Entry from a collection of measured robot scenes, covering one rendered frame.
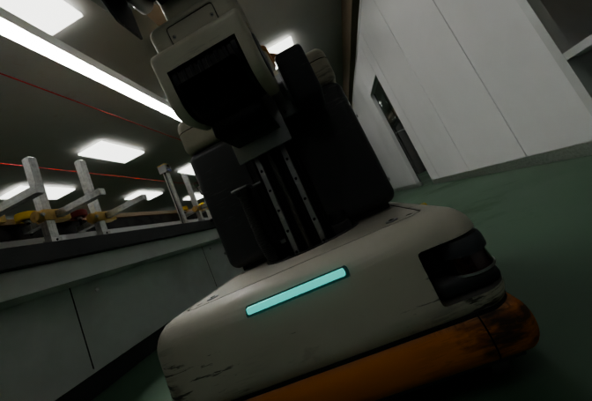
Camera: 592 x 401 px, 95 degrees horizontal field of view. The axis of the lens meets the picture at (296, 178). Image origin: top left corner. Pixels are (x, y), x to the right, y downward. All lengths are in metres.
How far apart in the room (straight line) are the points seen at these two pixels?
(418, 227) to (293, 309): 0.24
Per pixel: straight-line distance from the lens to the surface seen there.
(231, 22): 0.64
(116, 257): 1.77
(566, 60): 1.50
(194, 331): 0.58
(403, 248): 0.47
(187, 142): 0.95
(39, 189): 1.31
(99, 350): 1.87
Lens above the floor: 0.35
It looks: 8 degrees up
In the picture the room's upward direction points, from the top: 24 degrees counter-clockwise
